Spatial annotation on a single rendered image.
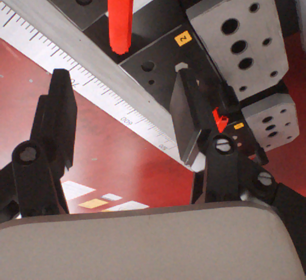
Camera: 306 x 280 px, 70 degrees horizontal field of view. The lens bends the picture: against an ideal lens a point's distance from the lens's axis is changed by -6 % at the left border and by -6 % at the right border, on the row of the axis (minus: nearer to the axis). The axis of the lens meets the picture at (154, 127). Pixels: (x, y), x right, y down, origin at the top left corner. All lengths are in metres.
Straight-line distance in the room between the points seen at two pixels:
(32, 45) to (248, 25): 0.21
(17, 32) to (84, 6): 0.07
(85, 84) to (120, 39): 0.10
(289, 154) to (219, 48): 0.66
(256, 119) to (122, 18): 0.28
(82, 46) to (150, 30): 0.07
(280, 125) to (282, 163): 0.44
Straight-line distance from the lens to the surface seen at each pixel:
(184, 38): 0.25
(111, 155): 0.41
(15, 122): 0.36
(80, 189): 0.55
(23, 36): 0.25
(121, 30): 0.19
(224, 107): 0.29
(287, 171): 0.86
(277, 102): 0.38
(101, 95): 0.29
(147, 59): 0.25
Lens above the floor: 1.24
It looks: 23 degrees up
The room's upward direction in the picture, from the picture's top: 116 degrees counter-clockwise
